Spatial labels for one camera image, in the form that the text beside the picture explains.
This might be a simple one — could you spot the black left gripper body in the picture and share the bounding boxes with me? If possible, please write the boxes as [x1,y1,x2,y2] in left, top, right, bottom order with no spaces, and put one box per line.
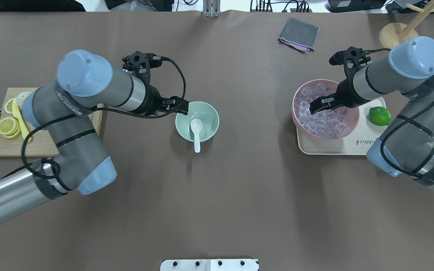
[142,85,162,115]

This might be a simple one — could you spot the pile of clear ice cubes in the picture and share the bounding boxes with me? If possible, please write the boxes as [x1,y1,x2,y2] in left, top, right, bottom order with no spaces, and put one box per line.
[294,82,347,139]

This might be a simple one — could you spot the lemon end piece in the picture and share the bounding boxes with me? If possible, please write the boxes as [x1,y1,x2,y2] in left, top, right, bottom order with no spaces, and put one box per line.
[16,91,32,108]

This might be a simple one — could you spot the white plastic spoon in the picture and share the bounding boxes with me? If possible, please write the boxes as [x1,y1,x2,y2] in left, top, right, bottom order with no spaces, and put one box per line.
[190,118,202,153]

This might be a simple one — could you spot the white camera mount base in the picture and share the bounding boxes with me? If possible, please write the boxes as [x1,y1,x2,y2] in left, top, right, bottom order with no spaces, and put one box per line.
[160,259,260,271]

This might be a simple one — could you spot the grey folded cloth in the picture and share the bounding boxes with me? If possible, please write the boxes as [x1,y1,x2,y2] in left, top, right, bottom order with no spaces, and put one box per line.
[277,18,320,53]

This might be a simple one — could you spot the lemon slice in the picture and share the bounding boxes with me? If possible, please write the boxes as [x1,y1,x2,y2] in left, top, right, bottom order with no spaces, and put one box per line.
[3,98,19,115]
[0,117,20,137]

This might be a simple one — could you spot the green lime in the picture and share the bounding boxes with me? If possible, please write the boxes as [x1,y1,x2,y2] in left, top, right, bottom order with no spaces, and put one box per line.
[368,106,391,126]

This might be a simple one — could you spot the aluminium frame post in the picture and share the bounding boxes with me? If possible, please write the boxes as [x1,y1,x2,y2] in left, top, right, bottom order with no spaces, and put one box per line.
[202,0,222,18]

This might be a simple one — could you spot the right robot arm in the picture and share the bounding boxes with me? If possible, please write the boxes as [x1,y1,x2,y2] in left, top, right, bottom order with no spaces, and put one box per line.
[310,36,434,192]

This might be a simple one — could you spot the mint green bowl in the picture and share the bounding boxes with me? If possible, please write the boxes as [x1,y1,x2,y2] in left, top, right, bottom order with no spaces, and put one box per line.
[175,101,219,143]

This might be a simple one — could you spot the wooden mug tree stand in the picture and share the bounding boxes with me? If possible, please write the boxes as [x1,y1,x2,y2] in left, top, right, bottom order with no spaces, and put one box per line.
[379,0,434,49]

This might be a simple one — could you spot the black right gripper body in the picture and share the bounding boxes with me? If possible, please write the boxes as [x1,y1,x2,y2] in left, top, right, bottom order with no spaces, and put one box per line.
[332,81,361,110]

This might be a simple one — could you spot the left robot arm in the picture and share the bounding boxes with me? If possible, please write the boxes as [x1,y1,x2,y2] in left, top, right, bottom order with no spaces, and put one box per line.
[0,50,188,223]

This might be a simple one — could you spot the pink bowl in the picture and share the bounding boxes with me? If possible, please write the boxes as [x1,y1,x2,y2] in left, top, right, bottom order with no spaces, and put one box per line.
[291,79,359,140]

